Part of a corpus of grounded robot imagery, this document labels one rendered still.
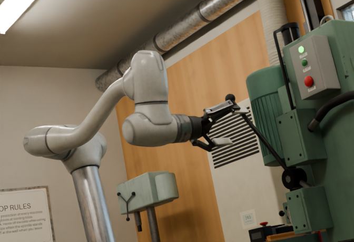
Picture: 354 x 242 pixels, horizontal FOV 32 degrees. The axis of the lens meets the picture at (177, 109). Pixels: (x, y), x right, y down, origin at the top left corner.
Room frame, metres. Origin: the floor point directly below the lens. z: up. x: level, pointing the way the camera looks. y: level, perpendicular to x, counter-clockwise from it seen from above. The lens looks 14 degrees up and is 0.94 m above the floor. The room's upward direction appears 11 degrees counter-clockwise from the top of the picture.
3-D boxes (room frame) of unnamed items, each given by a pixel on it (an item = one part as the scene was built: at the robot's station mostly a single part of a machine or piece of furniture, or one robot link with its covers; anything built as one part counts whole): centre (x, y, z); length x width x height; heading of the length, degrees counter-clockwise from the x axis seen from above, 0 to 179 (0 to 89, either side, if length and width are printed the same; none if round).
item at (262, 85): (2.02, -0.34, 1.35); 0.18 x 0.18 x 0.31
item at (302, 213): (1.78, -0.31, 1.02); 0.09 x 0.07 x 0.12; 125
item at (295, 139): (1.76, -0.33, 1.23); 0.09 x 0.08 x 0.15; 35
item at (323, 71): (1.68, -0.40, 1.40); 0.10 x 0.06 x 0.16; 35
